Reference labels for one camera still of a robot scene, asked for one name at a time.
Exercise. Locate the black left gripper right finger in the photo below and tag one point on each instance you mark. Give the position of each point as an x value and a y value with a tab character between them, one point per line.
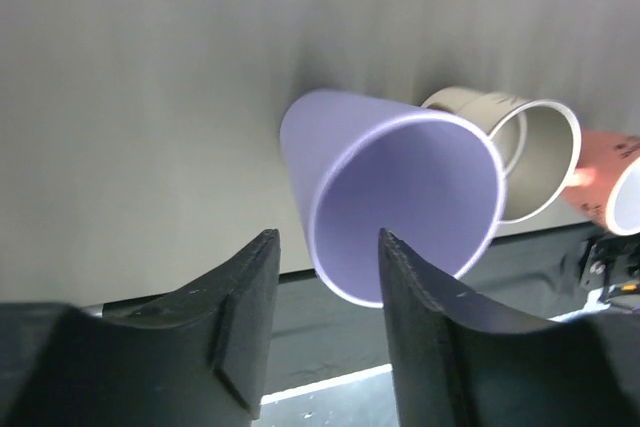
459	358

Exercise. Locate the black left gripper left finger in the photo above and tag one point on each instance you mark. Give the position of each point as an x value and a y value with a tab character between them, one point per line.
196	356

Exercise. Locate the lavender plastic cup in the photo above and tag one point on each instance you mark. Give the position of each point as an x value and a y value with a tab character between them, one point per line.
358	165

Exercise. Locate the steel insulated tumbler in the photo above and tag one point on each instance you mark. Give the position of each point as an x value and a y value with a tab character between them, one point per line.
539	142

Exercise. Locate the pink handled mug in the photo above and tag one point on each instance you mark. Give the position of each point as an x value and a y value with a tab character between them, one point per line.
605	184

